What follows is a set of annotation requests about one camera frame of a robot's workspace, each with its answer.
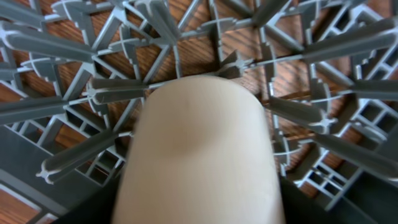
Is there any grey plastic dish rack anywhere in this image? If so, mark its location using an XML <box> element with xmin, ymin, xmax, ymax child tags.
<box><xmin>1</xmin><ymin>1</ymin><xmax>397</xmax><ymax>223</ymax></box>

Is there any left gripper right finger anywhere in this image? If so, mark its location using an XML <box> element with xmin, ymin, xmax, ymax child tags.
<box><xmin>279</xmin><ymin>176</ymin><xmax>343</xmax><ymax>224</ymax></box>

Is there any white paper cup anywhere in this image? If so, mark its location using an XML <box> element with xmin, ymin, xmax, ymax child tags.
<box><xmin>111</xmin><ymin>76</ymin><xmax>285</xmax><ymax>223</ymax></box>

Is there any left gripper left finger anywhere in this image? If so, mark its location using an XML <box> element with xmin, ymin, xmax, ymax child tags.
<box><xmin>52</xmin><ymin>177</ymin><xmax>121</xmax><ymax>224</ymax></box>

